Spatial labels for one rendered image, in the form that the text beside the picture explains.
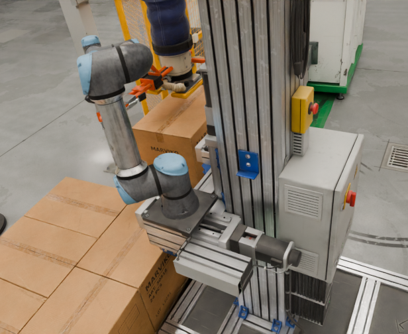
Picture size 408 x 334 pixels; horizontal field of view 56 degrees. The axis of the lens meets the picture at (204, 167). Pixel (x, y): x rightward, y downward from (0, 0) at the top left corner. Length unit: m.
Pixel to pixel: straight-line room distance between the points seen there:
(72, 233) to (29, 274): 0.31
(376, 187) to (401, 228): 0.43
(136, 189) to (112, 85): 0.37
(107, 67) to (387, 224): 2.25
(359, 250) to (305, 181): 1.51
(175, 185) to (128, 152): 0.21
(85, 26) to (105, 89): 1.88
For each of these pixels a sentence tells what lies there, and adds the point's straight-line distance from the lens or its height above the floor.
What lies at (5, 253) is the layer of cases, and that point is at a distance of 2.45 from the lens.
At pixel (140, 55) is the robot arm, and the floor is 1.65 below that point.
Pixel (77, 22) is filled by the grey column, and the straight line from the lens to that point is 3.09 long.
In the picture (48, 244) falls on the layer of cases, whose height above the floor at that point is 0.54.
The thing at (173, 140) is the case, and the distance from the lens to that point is 2.15.
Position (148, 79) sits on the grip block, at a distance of 2.05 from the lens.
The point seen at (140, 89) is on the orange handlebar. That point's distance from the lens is 1.99.
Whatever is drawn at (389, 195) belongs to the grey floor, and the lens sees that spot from 3.17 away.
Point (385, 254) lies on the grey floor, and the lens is 2.75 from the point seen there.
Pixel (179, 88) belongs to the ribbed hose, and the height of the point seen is 1.17.
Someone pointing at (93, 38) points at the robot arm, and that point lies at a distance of 1.71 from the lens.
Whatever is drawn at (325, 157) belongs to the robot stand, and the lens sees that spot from 1.39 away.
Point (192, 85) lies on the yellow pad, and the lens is 2.21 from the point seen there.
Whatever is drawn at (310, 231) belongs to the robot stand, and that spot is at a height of 1.02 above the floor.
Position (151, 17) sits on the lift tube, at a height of 1.52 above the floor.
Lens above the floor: 2.05
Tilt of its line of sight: 37 degrees down
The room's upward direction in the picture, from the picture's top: 10 degrees counter-clockwise
